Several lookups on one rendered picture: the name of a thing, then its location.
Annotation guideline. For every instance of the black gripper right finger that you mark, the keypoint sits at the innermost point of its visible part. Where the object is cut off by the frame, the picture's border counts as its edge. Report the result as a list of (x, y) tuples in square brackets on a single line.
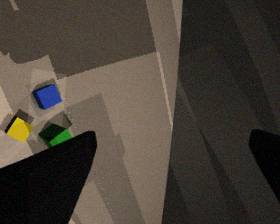
[(265, 148)]

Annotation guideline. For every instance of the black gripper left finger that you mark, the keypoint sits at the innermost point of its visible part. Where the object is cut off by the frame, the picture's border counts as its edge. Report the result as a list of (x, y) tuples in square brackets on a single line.
[(44, 188)]

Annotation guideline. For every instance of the yellow cube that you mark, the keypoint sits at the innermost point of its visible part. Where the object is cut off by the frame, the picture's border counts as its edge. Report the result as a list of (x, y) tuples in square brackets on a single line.
[(18, 129)]

